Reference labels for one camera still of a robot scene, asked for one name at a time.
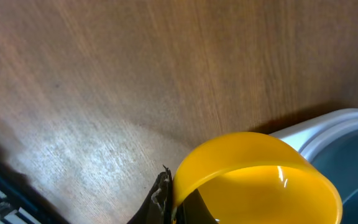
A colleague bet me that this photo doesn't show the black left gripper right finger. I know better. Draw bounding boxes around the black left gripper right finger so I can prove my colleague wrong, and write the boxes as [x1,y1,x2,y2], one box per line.
[176,189,218,224]

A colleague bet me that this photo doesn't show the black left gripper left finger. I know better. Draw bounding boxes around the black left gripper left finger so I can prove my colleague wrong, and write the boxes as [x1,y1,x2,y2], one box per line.
[127,166,173,224]

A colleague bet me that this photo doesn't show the yellow plastic measuring scoop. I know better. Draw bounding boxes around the yellow plastic measuring scoop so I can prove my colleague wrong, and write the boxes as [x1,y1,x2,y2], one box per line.
[173,132,342,223]

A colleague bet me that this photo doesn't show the blue plastic bowl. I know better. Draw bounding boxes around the blue plastic bowl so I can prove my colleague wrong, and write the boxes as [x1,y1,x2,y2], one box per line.
[309,126,358,224]

